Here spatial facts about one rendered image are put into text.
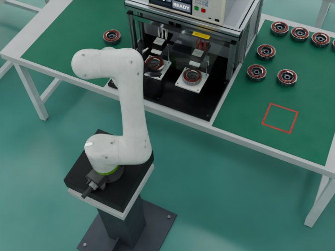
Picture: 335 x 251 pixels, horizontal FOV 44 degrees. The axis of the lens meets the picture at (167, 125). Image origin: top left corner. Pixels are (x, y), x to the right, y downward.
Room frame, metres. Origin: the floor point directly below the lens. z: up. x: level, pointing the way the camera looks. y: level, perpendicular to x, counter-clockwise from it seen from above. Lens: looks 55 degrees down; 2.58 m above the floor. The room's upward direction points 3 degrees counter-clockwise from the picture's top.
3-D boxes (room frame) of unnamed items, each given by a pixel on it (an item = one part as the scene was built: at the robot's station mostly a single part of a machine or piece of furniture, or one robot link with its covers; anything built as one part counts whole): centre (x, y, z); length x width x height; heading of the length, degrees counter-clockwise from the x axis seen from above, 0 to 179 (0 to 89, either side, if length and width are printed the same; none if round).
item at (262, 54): (1.78, -0.62, 0.77); 0.11 x 0.11 x 0.04
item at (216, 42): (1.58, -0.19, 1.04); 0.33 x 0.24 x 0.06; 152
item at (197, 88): (1.59, -0.16, 0.78); 0.15 x 0.15 x 0.01; 62
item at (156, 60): (1.70, 0.05, 0.80); 0.11 x 0.11 x 0.04
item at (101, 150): (0.99, 0.29, 0.99); 0.16 x 0.13 x 0.19; 86
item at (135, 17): (1.73, -0.10, 1.03); 0.62 x 0.01 x 0.03; 62
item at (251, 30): (1.84, -0.53, 0.91); 0.28 x 0.03 x 0.32; 152
